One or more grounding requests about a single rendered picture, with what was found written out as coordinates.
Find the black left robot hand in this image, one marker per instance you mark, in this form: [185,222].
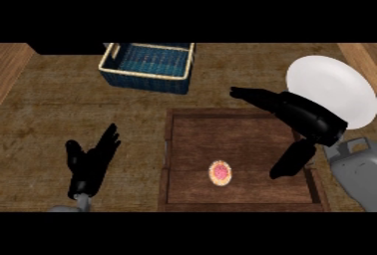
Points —
[90,166]

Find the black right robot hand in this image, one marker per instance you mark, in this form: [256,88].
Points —
[303,116]

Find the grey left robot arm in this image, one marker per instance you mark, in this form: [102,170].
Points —
[79,205]

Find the white round plate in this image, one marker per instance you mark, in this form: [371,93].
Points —
[331,86]

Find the brown wooden tray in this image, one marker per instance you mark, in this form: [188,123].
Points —
[240,159]

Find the pink frosted cupcake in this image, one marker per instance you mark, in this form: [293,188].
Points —
[221,173]

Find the blue wicker basket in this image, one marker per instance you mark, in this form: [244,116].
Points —
[147,64]

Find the black appliance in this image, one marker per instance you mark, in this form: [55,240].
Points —
[67,48]

